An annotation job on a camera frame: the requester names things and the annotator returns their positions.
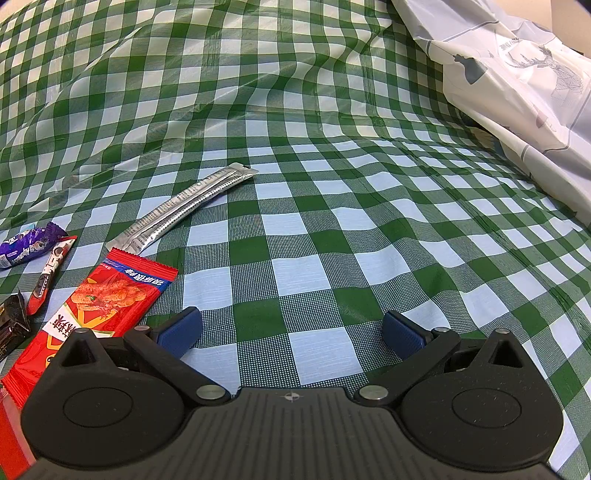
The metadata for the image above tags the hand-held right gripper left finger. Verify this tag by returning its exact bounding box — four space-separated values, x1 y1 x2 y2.
55 306 232 408

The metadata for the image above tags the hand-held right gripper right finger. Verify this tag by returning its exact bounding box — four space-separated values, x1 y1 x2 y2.
353 310 532 409

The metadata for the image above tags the purple snack packet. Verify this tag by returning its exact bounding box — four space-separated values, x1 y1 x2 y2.
0 222 65 270

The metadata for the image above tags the dark brown snack packet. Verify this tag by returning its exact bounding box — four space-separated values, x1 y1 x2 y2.
0 292 32 363

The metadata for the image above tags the silver stick packet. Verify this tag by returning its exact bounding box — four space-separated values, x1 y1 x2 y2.
106 162 258 256

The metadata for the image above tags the white printed plastic bag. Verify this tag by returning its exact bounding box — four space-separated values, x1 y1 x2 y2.
392 0 591 219

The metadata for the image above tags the green checkered cloth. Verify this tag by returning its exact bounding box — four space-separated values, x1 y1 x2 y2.
0 0 591 480

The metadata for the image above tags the red snack packet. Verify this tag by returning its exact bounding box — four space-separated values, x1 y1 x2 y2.
0 247 179 480

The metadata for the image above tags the slim red white packet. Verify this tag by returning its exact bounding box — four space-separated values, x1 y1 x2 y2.
27 235 78 317

